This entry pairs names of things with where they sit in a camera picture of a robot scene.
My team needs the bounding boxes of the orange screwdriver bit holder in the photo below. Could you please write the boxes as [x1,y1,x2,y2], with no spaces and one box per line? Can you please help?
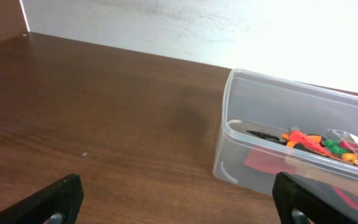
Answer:
[288,128,332,156]

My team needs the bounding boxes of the orange black needle-nose pliers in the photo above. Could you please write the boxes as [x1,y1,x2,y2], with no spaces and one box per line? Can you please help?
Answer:
[247,130,321,154]

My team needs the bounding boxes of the small screwdriver set case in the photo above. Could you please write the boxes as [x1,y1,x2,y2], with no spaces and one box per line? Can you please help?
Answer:
[323,129,358,167]

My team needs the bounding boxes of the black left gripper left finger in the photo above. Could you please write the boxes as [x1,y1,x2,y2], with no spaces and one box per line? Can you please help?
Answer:
[0,174,84,224]

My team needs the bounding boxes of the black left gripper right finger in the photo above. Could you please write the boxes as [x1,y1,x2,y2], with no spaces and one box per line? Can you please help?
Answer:
[272,172,357,224]

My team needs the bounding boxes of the red handled cutting pliers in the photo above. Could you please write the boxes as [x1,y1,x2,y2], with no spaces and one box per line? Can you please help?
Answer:
[333,187,358,211]

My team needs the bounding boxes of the clear plastic container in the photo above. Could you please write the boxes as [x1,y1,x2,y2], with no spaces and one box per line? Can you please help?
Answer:
[212,68,358,218]

